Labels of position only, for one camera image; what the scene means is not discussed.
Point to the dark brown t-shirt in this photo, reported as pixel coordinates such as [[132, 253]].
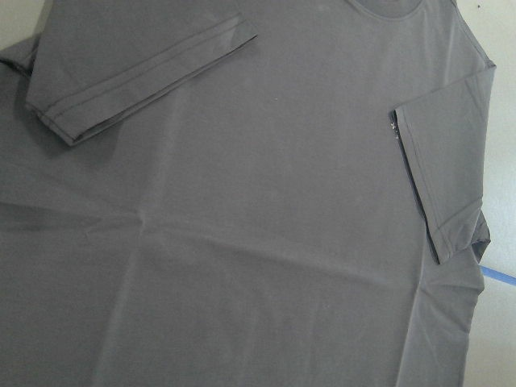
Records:
[[242, 193]]

